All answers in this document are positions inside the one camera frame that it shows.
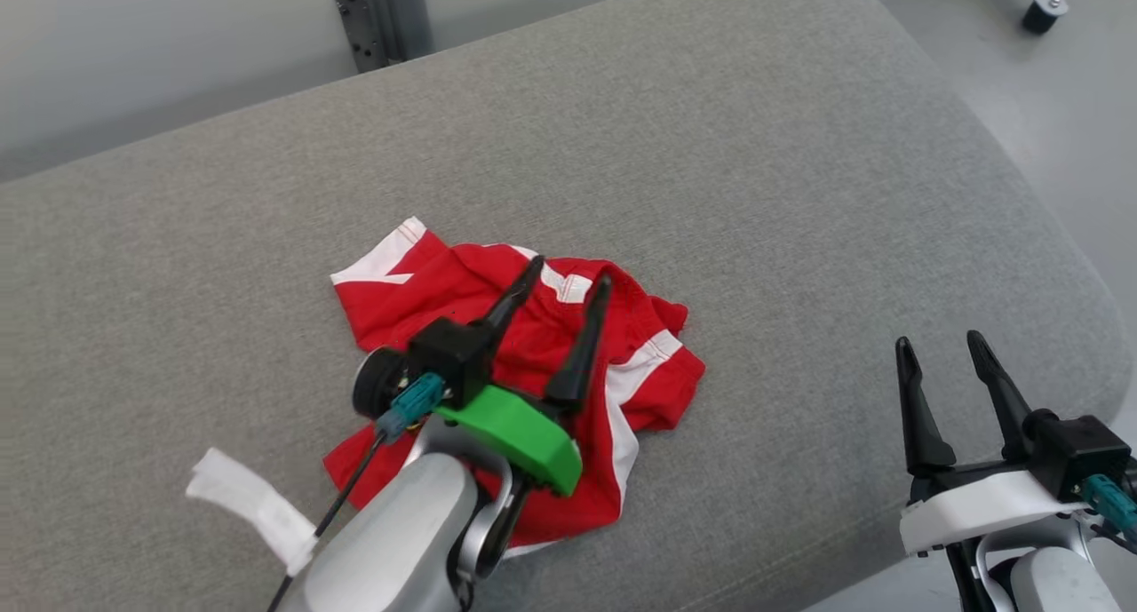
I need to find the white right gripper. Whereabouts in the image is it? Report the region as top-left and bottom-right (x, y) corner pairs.
(895, 330), (1090, 558)

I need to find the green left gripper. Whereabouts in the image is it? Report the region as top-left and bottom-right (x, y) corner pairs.
(435, 254), (615, 498)

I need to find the red white-trimmed basketball jersey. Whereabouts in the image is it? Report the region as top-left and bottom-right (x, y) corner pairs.
(322, 217), (707, 558)

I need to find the grey fabric sofa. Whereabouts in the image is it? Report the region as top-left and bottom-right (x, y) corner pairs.
(0, 0), (1133, 612)

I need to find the white fabric strip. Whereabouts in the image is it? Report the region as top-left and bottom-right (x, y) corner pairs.
(185, 447), (319, 577)

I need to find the black caster wheel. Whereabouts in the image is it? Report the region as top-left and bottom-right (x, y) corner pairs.
(1013, 0), (1070, 36)

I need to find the left camera cable teal plug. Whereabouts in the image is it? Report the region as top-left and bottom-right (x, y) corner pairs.
(265, 371), (446, 612)

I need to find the camera cable teal plug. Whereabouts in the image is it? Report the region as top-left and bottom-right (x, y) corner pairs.
(265, 371), (446, 612)
(1081, 473), (1137, 555)

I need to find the right camera cable teal plug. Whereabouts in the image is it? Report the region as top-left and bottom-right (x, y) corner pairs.
(1081, 473), (1137, 555)

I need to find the grey metal partition post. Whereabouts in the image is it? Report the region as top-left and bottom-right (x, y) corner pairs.
(367, 0), (434, 62)

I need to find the dark grey hinge bracket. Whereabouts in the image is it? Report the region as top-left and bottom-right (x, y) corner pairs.
(335, 0), (390, 74)

